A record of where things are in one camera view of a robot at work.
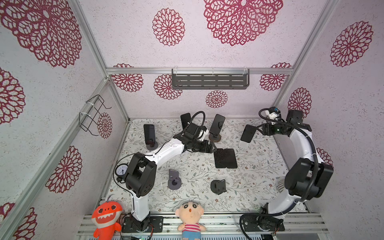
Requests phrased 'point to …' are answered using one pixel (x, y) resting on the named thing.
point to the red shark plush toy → (105, 217)
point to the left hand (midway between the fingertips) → (210, 151)
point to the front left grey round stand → (174, 182)
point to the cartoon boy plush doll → (190, 212)
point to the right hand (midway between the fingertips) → (263, 124)
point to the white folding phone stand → (243, 144)
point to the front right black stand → (218, 186)
